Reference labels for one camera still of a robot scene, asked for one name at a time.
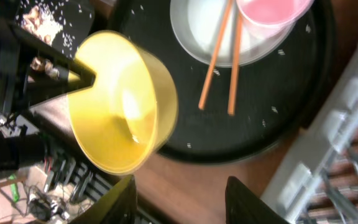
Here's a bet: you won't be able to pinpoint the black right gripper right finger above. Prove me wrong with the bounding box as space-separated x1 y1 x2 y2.
225 176 288 224

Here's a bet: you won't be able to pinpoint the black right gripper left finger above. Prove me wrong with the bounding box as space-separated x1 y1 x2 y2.
70 175 137 224

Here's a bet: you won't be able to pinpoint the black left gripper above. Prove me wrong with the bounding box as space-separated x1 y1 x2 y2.
0 17 96 113

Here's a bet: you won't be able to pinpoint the food leftovers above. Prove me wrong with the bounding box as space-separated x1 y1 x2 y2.
19 1 75 50

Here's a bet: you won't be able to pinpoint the yellow bowl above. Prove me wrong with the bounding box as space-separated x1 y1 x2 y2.
67 30 178 175

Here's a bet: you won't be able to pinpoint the grey dishwasher rack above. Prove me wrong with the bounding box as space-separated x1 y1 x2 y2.
261 48 358 223

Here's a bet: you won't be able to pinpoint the right wooden chopstick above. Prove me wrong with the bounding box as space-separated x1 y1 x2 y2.
227 14 242 116

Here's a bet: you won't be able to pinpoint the wooden chopstick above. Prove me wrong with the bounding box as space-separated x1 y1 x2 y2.
227 14 242 116
198 0 234 110

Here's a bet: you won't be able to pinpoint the round black tray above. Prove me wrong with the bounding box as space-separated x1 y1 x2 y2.
108 1 336 164

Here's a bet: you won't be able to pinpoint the left wooden chopstick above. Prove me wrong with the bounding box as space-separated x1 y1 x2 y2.
198 0 234 110

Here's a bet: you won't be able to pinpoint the grey plate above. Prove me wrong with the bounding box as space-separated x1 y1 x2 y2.
170 0 293 65

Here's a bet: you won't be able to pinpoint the pink cup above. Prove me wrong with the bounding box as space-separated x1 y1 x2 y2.
236 0 314 38

